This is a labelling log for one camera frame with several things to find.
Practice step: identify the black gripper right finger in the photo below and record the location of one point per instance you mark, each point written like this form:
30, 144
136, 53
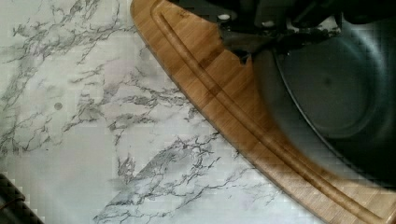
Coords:
310, 13

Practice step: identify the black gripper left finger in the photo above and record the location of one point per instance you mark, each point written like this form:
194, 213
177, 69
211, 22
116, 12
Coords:
237, 24

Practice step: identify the black bowl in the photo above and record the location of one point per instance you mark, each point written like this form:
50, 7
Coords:
335, 101

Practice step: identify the wooden cutting board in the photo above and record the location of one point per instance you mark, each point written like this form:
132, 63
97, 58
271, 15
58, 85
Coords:
224, 91

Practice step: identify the black dish rack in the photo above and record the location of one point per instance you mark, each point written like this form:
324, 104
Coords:
13, 209

